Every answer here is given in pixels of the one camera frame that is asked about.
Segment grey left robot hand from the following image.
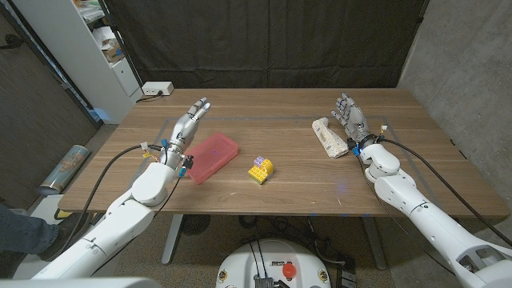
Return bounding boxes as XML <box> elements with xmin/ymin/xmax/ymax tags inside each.
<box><xmin>162</xmin><ymin>97</ymin><xmax>212</xmax><ymax>171</ymax></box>

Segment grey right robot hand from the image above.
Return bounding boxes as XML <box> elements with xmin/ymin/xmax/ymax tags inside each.
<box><xmin>330</xmin><ymin>92</ymin><xmax>379</xmax><ymax>152</ymax></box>

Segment pink plastic pencil case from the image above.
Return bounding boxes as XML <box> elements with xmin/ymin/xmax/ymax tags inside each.
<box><xmin>184</xmin><ymin>132</ymin><xmax>240</xmax><ymax>186</ymax></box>

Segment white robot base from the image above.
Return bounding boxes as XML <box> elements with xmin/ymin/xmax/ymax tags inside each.
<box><xmin>215</xmin><ymin>238</ymin><xmax>332</xmax><ymax>288</ymax></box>

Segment black box beside robot base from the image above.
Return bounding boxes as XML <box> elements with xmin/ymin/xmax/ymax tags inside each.
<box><xmin>335</xmin><ymin>267</ymin><xmax>358</xmax><ymax>288</ymax></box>

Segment white patterned pen bag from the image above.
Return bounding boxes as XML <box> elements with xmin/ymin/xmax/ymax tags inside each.
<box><xmin>311</xmin><ymin>117</ymin><xmax>350</xmax><ymax>159</ymax></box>

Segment white power strip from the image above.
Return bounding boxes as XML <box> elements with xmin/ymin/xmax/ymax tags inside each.
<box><xmin>142</xmin><ymin>81</ymin><xmax>175</xmax><ymax>97</ymax></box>

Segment yellow and purple lego stack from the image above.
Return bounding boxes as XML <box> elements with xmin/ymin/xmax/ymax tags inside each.
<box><xmin>247</xmin><ymin>155</ymin><xmax>274</xmax><ymax>186</ymax></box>

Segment black round floor object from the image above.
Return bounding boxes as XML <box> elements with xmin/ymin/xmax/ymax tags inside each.
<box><xmin>180</xmin><ymin>214</ymin><xmax>211</xmax><ymax>236</ymax></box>

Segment grey table leg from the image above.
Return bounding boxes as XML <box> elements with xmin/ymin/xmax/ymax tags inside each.
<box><xmin>161</xmin><ymin>214</ymin><xmax>184</xmax><ymax>266</ymax></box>
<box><xmin>362</xmin><ymin>217</ymin><xmax>388</xmax><ymax>271</ymax></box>

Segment cardboard box with blue tape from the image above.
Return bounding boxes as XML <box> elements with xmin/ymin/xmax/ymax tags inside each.
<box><xmin>102</xmin><ymin>42</ymin><xmax>125</xmax><ymax>63</ymax></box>

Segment rolled printed poster tube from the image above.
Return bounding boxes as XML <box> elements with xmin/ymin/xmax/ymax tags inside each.
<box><xmin>38</xmin><ymin>144</ymin><xmax>90</xmax><ymax>196</ymax></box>

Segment black curtain backdrop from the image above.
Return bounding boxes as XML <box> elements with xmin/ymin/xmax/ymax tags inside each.
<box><xmin>102</xmin><ymin>0</ymin><xmax>430</xmax><ymax>90</ymax></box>

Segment white shelf cabinet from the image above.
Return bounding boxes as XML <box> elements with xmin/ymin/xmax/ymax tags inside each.
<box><xmin>11</xmin><ymin>0</ymin><xmax>144</xmax><ymax>125</ymax></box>

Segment person's dark shoe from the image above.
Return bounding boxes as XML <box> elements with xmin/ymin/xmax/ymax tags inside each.
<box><xmin>39</xmin><ymin>218</ymin><xmax>94</xmax><ymax>261</ymax></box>

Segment person's leg in jeans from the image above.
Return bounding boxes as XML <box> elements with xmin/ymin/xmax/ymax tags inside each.
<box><xmin>0</xmin><ymin>203</ymin><xmax>59</xmax><ymax>255</ymax></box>

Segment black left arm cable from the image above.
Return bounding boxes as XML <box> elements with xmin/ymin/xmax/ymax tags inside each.
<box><xmin>59</xmin><ymin>143</ymin><xmax>163</xmax><ymax>259</ymax></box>

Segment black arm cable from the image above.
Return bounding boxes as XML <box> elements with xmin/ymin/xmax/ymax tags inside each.
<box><xmin>59</xmin><ymin>143</ymin><xmax>163</xmax><ymax>259</ymax></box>
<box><xmin>378</xmin><ymin>138</ymin><xmax>512</xmax><ymax>247</ymax></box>

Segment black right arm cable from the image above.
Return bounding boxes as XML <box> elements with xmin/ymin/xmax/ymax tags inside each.
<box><xmin>378</xmin><ymin>138</ymin><xmax>512</xmax><ymax>247</ymax></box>

